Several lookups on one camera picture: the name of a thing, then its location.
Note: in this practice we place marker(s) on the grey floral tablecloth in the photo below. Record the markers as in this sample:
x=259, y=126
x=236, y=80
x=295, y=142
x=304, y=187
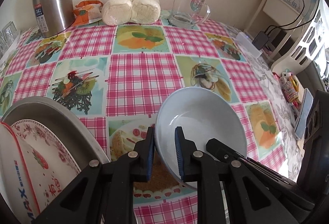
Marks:
x=277, y=111

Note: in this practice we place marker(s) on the colourful candy packets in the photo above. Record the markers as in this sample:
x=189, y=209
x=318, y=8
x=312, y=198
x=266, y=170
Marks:
x=289, y=87

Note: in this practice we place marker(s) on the pale bowl with red emblem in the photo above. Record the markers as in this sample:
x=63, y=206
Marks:
x=200, y=116

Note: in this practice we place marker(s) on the orange snack packet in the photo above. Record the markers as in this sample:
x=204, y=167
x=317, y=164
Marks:
x=84, y=14

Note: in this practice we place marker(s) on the bag of white steamed buns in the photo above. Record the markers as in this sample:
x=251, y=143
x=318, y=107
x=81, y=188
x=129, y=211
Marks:
x=128, y=10

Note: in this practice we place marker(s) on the clear drinking glass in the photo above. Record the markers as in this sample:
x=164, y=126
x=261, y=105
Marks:
x=3, y=43
x=10, y=30

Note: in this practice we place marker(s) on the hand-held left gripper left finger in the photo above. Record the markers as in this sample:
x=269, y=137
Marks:
x=150, y=152

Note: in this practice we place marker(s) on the white square bowl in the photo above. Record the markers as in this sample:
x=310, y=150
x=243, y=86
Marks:
x=15, y=175

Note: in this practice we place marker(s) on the pink floral round plate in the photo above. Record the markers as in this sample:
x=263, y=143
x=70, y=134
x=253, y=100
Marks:
x=51, y=141

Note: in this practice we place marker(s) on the stainless steel round basin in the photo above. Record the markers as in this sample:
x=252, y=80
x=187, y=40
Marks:
x=64, y=121

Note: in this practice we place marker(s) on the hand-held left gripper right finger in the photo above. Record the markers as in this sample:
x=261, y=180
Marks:
x=179, y=154

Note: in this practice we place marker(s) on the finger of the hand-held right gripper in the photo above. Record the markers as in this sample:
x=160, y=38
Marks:
x=218, y=148

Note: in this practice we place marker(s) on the white plastic box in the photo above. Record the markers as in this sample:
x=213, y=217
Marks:
x=246, y=43

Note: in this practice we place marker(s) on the white side table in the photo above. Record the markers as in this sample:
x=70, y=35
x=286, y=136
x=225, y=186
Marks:
x=267, y=5

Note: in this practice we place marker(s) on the black power adapter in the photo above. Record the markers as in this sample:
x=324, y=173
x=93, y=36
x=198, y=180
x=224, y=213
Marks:
x=259, y=39

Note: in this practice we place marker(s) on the grey flat case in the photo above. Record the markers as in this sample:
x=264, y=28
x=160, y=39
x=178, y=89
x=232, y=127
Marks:
x=304, y=113

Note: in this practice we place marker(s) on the clear glass mug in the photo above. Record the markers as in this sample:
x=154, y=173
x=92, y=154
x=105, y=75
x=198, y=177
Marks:
x=180, y=19

